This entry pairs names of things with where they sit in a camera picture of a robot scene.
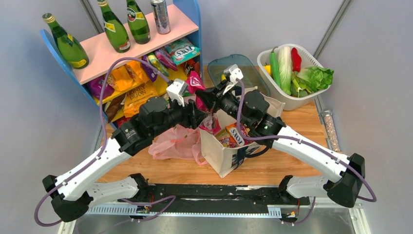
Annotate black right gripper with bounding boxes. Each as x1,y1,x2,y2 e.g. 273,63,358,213
195,80,251,128

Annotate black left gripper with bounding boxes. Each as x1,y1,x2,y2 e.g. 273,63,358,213
150,94,209,137

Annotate red hand cooked chips bag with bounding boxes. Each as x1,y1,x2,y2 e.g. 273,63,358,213
186,71,221,135

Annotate pink plastic grocery bag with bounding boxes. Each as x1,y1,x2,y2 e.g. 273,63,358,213
148,125,208,165

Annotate cream canvas tote bag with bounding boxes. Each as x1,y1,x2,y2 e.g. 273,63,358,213
200,95,285,178

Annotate long green chili pepper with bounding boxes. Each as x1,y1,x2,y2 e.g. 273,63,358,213
269,46,281,87

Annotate red chili pepper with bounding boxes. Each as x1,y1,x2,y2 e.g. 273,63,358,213
291,47,302,72

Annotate green lettuce leaf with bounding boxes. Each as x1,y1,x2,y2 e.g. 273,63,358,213
297,66,334,93

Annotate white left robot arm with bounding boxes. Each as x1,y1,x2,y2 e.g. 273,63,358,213
42,97,207,222

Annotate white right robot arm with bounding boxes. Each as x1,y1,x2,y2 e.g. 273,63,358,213
195,82,366,208

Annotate red dark snack bag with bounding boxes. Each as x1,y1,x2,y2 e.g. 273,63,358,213
184,58,201,77

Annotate orange foxs candy bag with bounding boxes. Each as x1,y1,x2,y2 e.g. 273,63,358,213
225,123,253,147

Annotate teal transparent plastic tray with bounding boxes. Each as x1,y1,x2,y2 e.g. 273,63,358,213
207,54,270,97

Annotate colourful candy packet in tote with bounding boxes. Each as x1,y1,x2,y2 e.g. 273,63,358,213
215,129,238,148

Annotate purple candy packet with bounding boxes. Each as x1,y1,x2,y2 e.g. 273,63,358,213
141,55,157,82

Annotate teal foxs candy bag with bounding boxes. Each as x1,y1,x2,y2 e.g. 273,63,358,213
164,37,200,65

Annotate honey dijon chips bag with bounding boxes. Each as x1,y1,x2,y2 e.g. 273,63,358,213
123,81,158,117

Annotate yellow bell pepper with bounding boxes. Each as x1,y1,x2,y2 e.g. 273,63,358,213
264,65,272,77

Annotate colourful striped candy packet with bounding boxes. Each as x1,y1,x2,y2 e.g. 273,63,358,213
147,52,169,77

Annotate pink candy packet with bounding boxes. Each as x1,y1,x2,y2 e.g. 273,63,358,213
154,47,178,71

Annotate red patterned snack bag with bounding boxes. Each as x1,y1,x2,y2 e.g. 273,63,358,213
116,117,130,128

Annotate orange snack bag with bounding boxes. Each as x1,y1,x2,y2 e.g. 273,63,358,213
107,60,150,92

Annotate brown snack bag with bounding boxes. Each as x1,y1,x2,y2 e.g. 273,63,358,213
104,94,126,122

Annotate blue pink snack shelf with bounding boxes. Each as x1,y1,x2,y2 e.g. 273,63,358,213
39,0,204,130

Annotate napa cabbage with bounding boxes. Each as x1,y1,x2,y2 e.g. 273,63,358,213
278,46,293,95

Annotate green leafy vegetable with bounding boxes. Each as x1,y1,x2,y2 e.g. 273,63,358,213
291,73,310,98

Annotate green glass bottle right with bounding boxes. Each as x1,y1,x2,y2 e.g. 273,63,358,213
127,0,150,44

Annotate green glass bottle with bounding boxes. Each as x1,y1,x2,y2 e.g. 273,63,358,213
97,0,131,53
127,0,150,44
42,13,89,69

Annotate purple snack bag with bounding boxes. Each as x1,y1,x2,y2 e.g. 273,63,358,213
86,75,114,99

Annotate white plastic basket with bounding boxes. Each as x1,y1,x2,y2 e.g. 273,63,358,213
257,43,332,112

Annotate silver drink can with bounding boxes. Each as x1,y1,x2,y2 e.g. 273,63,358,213
150,0,170,35

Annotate green glass bottle middle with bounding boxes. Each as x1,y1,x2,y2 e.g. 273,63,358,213
97,0,131,53

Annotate glass tube of beads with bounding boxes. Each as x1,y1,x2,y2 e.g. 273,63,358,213
321,109,340,152

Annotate green glass bottle left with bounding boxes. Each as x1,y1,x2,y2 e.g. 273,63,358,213
42,13,89,69

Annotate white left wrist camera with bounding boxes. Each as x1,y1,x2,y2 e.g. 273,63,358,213
166,78,188,107

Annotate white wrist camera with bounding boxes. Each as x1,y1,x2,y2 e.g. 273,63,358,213
166,78,188,107
223,64,244,95

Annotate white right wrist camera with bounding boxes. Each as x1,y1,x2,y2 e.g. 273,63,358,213
223,64,244,95

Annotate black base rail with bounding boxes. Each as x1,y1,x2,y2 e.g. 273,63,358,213
129,184,310,214

